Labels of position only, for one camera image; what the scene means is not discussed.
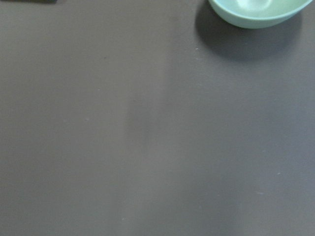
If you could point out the grey folded cloth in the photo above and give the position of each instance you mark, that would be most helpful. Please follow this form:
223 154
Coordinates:
33 1

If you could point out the mint green bowl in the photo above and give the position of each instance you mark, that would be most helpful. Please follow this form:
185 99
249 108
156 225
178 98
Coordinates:
257 14

